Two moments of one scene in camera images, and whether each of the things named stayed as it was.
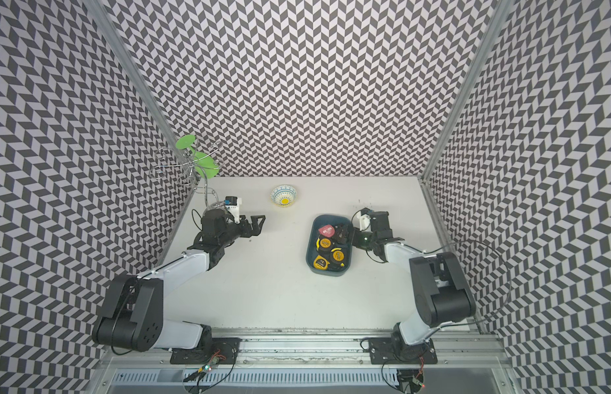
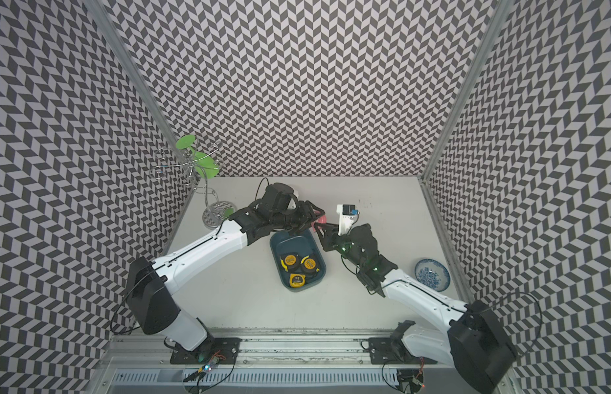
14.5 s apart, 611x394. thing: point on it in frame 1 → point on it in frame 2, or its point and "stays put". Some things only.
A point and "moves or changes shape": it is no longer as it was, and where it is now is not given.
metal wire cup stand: x=190 y=170 stays put
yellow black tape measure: x=338 y=255 → x=309 y=264
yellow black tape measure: x=323 y=245 moves or changes shape
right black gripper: x=346 y=230 → x=332 y=233
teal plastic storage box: x=314 y=222 moves or changes shape
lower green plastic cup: x=205 y=165 stays put
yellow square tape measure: x=319 y=263 → x=297 y=280
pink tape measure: x=328 y=231 moves or changes shape
